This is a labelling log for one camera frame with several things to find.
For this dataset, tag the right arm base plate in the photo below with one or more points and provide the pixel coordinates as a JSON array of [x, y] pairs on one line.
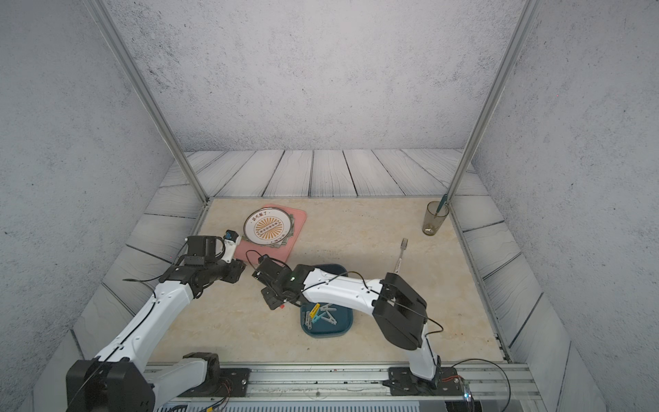
[[446, 383]]

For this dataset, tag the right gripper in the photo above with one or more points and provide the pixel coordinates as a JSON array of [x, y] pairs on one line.
[[269, 301]]

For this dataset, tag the teal straw in glass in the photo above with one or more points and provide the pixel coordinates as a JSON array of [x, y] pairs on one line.
[[441, 204]]

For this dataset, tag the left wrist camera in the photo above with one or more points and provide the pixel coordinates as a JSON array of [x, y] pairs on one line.
[[203, 249]]

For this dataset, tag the aluminium frame post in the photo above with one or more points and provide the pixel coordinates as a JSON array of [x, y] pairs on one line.
[[106, 26], [513, 50]]

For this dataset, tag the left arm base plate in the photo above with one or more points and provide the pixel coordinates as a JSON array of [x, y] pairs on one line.
[[222, 383]]

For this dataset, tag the teal storage box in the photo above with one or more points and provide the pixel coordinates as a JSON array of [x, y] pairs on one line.
[[329, 324]]

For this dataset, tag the metal fork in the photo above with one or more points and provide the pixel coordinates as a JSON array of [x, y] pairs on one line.
[[403, 248]]

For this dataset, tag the olive drinking glass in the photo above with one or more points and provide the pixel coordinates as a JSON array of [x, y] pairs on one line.
[[432, 223]]

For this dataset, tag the pink plastic tray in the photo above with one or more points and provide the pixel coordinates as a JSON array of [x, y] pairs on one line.
[[281, 253]]

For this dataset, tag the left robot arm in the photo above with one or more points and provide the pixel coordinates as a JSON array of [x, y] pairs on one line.
[[114, 379]]

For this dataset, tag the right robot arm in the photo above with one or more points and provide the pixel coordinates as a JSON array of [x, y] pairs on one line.
[[398, 310]]

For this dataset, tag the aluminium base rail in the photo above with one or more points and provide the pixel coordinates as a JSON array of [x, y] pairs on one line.
[[487, 386]]

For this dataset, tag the white plate orange sunburst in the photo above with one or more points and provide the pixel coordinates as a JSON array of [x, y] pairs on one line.
[[265, 226]]

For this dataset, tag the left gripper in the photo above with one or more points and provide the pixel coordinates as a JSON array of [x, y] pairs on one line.
[[236, 270]]

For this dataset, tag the left aluminium frame post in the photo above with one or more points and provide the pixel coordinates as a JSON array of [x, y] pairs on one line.
[[106, 26]]

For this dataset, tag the right aluminium frame post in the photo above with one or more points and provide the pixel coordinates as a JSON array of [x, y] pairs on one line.
[[513, 50]]

